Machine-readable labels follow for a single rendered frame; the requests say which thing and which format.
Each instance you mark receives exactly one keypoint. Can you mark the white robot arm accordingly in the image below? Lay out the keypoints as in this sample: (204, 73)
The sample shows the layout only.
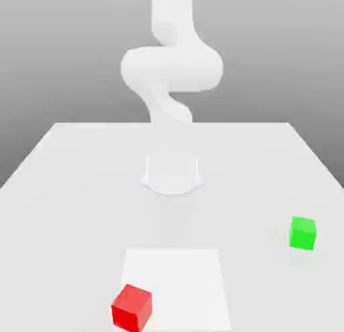
(172, 68)

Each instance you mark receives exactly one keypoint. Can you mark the small green cube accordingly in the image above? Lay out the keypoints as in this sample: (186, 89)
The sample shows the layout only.
(302, 233)

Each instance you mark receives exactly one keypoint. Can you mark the small red cube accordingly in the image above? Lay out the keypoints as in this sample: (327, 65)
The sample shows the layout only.
(131, 308)

